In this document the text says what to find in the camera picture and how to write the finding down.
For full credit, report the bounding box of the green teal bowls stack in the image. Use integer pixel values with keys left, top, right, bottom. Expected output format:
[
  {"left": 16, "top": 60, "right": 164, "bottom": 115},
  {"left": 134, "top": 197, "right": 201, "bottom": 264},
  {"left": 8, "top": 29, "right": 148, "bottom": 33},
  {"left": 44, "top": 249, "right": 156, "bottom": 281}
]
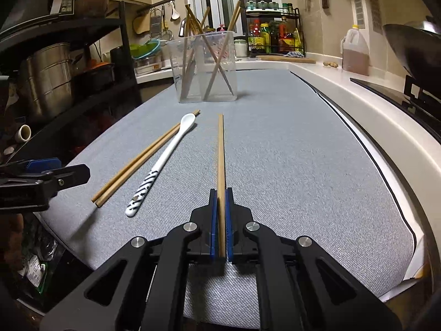
[{"left": 130, "top": 39, "right": 161, "bottom": 60}]

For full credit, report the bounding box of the metal box grater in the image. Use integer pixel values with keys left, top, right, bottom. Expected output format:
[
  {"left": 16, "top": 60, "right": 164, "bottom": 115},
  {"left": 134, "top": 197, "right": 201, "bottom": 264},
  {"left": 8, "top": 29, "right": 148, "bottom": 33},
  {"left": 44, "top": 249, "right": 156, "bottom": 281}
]
[{"left": 149, "top": 7, "right": 162, "bottom": 38}]

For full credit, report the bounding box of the black spice rack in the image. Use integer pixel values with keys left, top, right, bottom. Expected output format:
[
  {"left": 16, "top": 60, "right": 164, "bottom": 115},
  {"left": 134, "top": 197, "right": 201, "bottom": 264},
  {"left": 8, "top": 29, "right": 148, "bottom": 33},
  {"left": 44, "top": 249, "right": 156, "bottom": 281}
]
[{"left": 244, "top": 1, "right": 306, "bottom": 58}]

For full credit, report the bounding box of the ginger root piece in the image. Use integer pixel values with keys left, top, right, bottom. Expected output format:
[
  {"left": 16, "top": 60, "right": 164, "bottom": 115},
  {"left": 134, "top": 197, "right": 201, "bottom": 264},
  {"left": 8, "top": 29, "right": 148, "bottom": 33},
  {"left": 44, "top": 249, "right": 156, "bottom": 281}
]
[{"left": 323, "top": 61, "right": 338, "bottom": 68}]

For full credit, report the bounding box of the plastic oil jug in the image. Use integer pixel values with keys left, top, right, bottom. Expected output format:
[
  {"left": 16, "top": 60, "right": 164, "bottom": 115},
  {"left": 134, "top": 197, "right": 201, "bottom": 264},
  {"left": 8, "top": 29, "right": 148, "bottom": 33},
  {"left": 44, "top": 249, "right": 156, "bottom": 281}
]
[{"left": 340, "top": 25, "right": 369, "bottom": 76}]

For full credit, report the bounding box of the large steel stockpot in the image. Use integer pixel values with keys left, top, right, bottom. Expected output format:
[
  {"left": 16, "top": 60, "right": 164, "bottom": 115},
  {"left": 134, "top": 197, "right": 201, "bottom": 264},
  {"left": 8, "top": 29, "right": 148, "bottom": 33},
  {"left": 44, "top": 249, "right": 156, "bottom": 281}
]
[{"left": 19, "top": 43, "right": 72, "bottom": 120}]

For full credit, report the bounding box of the black stove top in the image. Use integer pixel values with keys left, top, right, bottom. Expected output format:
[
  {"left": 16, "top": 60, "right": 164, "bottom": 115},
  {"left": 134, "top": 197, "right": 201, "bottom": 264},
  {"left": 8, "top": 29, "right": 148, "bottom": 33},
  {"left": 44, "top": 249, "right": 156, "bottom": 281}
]
[{"left": 350, "top": 78, "right": 440, "bottom": 143}]

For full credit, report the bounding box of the white spoon striped handle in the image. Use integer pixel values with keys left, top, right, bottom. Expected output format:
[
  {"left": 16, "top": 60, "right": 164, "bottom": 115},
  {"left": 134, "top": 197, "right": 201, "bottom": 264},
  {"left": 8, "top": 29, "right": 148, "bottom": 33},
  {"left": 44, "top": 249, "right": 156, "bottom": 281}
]
[{"left": 125, "top": 113, "right": 196, "bottom": 217}]

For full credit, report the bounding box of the black wok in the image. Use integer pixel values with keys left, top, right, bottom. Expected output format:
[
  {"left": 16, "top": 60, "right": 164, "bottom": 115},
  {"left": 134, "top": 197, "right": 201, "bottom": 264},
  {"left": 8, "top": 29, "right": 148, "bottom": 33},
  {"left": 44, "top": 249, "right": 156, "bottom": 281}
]
[{"left": 383, "top": 20, "right": 440, "bottom": 88}]

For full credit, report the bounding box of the hanging white ladle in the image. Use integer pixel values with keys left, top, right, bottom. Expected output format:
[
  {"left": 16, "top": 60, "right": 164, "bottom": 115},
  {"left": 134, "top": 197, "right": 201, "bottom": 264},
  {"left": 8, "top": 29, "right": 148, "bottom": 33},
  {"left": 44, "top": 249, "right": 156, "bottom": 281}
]
[{"left": 170, "top": 0, "right": 180, "bottom": 22}]

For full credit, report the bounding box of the white ceramic cup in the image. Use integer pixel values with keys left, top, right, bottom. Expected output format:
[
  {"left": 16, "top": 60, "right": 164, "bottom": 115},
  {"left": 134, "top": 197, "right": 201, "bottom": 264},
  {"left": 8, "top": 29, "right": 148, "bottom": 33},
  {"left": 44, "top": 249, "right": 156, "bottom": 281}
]
[{"left": 14, "top": 124, "right": 31, "bottom": 143}]

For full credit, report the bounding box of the chrome kitchen faucet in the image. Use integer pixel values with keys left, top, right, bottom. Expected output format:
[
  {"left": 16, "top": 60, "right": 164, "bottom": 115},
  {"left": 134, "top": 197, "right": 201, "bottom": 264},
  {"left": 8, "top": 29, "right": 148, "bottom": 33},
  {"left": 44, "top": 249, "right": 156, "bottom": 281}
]
[{"left": 178, "top": 17, "right": 187, "bottom": 38}]

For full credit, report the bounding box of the white jar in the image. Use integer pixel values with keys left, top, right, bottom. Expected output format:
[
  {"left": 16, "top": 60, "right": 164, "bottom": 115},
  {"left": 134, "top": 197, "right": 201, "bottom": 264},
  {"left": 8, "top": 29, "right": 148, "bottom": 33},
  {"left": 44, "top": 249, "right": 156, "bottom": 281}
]
[{"left": 234, "top": 38, "right": 248, "bottom": 58}]

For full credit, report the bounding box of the microwave oven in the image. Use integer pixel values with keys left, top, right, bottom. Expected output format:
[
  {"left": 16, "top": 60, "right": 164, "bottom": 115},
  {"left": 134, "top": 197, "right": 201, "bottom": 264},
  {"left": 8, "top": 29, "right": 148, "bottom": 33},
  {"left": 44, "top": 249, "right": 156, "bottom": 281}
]
[{"left": 0, "top": 0, "right": 79, "bottom": 32}]

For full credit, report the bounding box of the black metal shelf rack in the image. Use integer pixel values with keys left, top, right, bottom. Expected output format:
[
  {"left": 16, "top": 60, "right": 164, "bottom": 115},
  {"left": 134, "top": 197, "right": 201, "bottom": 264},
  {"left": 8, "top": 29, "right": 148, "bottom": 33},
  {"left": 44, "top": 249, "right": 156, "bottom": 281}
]
[{"left": 1, "top": 3, "right": 141, "bottom": 163}]

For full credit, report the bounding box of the dark bowl on shelf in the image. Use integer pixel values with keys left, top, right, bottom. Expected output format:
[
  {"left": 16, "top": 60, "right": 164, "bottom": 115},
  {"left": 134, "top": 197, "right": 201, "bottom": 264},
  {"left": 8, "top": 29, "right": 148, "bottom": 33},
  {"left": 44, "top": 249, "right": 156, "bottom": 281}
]
[{"left": 74, "top": 0, "right": 109, "bottom": 18}]

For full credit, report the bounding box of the round wooden cutting board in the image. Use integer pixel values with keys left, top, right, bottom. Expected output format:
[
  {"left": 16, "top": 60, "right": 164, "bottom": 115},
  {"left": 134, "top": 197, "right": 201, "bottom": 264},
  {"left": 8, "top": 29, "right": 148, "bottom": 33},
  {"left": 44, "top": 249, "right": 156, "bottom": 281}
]
[{"left": 256, "top": 55, "right": 316, "bottom": 63}]

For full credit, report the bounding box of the orange lidded black pot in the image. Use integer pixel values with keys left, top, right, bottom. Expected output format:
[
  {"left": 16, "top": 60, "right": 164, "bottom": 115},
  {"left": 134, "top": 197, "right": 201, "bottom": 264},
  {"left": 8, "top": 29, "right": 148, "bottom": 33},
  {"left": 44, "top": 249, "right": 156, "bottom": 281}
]
[{"left": 71, "top": 62, "right": 114, "bottom": 95}]

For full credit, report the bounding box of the clear plastic utensil holder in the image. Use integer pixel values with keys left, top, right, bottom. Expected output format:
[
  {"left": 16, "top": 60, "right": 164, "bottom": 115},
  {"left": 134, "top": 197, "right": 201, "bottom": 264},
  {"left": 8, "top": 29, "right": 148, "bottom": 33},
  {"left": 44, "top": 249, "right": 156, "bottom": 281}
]
[{"left": 167, "top": 31, "right": 238, "bottom": 103}]

